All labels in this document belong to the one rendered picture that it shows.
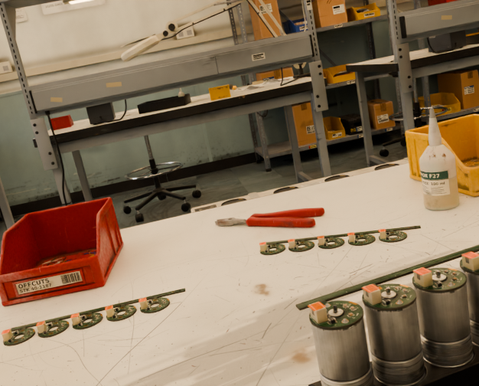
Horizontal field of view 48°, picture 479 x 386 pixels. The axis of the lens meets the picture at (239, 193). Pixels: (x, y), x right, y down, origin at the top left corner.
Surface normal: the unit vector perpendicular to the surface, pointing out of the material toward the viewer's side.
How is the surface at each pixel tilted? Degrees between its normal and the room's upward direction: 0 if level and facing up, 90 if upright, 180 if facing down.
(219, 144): 90
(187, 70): 90
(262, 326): 0
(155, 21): 90
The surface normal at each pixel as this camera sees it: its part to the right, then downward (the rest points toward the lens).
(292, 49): 0.15, 0.22
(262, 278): -0.19, -0.95
